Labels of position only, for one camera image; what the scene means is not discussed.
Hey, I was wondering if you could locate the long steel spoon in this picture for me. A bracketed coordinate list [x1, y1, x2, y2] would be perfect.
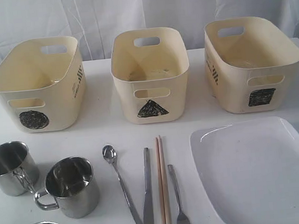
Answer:
[102, 144, 143, 224]

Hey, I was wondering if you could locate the steel table knife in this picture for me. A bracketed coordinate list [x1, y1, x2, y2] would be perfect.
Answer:
[143, 147, 155, 224]

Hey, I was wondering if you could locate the steel mug with handle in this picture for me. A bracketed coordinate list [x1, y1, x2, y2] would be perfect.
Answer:
[34, 156, 100, 219]

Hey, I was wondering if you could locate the cream bin with triangle mark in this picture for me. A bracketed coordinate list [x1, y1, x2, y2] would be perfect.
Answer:
[111, 27, 189, 124]

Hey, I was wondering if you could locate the white backdrop curtain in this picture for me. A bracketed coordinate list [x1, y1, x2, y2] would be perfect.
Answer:
[0, 0, 299, 62]

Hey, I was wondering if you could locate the cream bin with square mark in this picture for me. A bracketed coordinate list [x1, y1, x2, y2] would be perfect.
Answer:
[204, 16, 299, 114]

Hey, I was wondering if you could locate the cream bin with circle mark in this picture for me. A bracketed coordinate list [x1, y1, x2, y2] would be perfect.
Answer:
[0, 36, 86, 133]

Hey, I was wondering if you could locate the steel fork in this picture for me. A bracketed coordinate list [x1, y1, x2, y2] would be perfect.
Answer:
[167, 164, 191, 224]

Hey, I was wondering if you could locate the white square plate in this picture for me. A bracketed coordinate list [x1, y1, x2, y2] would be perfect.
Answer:
[189, 116, 299, 224]

